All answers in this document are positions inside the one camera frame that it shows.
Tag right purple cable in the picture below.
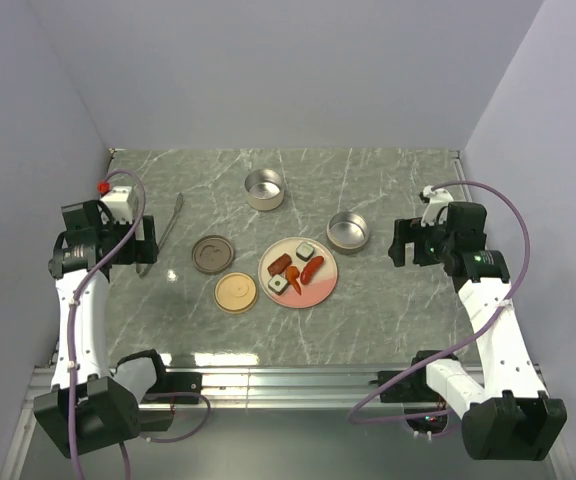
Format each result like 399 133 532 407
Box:
347 180 532 439

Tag orange carrot piece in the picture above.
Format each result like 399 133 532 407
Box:
285 265 302 295

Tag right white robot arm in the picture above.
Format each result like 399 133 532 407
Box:
388 201 567 461

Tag brown meat slice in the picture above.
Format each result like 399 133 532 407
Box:
267 254 292 276

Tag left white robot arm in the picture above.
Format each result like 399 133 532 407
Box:
33 189 171 458

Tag round metal tin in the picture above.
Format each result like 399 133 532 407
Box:
244 169 285 211
326 211 370 255

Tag pink white round plate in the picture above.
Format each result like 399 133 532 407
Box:
258 237 339 309

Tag back round metal tin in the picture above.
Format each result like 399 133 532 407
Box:
244 169 285 211

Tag right round metal tin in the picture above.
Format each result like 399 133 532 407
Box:
326 211 370 255

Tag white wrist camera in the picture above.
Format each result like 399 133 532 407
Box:
421 186 454 227
101 186 138 225

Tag metal tongs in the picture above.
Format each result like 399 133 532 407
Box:
136 192 184 278

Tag red sausage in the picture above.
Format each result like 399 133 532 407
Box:
300 256 325 285

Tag sushi roll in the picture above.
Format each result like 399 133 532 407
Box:
268 274 289 295
295 242 315 261

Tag tan round lid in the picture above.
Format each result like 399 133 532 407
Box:
214 272 258 314

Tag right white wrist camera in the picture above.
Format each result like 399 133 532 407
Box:
421 186 454 227

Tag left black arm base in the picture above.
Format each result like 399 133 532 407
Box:
139 371 204 435

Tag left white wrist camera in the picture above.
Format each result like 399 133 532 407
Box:
101 186 138 225

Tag aluminium rail frame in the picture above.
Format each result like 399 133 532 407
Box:
0 364 576 480

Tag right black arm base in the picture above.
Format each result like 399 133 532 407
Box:
379 371 449 437

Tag dark brown round lid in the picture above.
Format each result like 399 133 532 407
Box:
191 235 235 275

